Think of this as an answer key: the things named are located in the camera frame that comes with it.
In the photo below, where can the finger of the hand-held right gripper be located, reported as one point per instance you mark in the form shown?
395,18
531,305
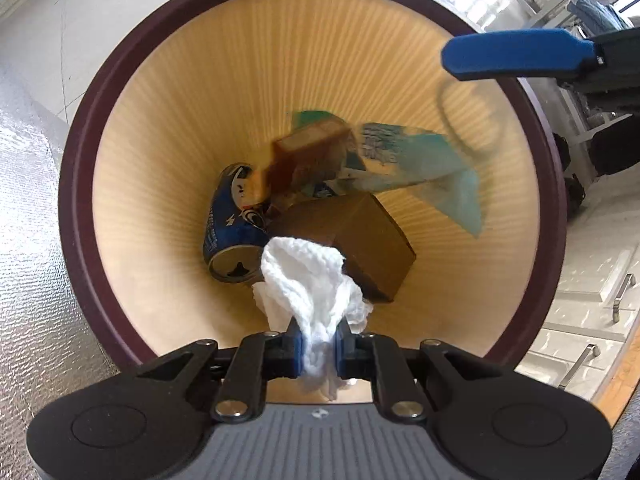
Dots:
515,54

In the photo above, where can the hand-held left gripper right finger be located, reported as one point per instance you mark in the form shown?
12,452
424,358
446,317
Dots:
341,352

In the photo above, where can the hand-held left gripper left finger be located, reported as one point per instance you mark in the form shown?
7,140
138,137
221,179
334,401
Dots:
296,350

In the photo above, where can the white tissue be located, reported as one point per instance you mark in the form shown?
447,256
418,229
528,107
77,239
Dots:
310,280

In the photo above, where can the large brown cardboard box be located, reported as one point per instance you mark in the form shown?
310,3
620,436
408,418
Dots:
360,240

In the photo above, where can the teal plastic packet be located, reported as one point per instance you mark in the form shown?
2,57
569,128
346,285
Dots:
425,160

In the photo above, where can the blue drink can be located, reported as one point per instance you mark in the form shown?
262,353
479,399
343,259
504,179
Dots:
230,220

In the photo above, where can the small brown cardboard box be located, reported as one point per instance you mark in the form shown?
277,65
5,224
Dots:
305,152

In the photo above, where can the round wooden bin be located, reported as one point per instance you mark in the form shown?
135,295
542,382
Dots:
165,160

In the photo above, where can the blue cloth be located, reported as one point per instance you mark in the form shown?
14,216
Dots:
595,7

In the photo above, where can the black boot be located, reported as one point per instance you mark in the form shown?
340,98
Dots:
615,147
574,195

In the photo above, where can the white cabinet door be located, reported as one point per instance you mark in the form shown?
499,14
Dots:
590,280

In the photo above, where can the silver foil mat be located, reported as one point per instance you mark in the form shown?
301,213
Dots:
30,210

